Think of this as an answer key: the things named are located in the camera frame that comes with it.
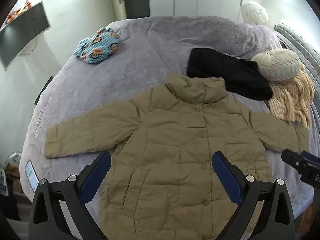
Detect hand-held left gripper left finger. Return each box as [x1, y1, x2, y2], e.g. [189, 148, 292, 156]
[27, 151, 112, 240]

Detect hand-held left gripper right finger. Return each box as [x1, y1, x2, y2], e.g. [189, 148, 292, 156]
[211, 151, 297, 240]

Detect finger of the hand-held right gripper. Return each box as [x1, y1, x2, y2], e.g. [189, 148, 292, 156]
[301, 151, 320, 163]
[281, 149, 304, 173]

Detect khaki puffer jacket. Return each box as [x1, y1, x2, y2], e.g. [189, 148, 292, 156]
[44, 73, 309, 240]

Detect orange object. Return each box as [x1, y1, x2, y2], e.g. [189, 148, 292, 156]
[306, 200, 320, 230]

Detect cream striped garment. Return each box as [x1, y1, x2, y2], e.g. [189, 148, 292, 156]
[266, 64, 315, 130]

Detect smartphone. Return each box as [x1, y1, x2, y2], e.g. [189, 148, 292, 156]
[24, 160, 40, 193]

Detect brown patterned bag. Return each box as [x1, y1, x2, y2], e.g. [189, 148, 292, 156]
[5, 164, 22, 193]

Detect clear plastic container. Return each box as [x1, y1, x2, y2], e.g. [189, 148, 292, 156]
[5, 152, 23, 168]

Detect blue and white book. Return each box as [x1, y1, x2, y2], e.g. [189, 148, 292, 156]
[0, 169, 9, 197]

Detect black object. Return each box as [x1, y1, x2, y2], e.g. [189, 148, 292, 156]
[0, 195, 22, 221]

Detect round cream pleated pillow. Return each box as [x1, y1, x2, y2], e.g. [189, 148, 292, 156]
[251, 49, 301, 82]

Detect black knit sweater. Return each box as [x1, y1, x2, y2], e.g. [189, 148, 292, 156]
[186, 47, 273, 101]

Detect grey quilted headboard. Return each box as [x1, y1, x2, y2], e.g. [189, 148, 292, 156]
[274, 20, 320, 80]

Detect blue monkey print garment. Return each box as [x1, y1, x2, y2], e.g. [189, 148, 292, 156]
[73, 27, 122, 65]

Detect white patterned pillow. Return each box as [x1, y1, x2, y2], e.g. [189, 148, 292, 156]
[241, 2, 269, 26]

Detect white door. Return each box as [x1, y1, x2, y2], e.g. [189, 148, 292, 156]
[109, 0, 128, 22]

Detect small ornaments on television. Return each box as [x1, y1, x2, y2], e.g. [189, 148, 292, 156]
[5, 1, 32, 23]

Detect dark wall plate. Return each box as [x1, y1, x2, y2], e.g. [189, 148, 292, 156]
[34, 76, 53, 105]

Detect television cable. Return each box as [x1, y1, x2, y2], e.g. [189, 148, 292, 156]
[20, 36, 42, 55]

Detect wall-mounted television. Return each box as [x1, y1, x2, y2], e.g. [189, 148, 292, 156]
[0, 1, 51, 71]

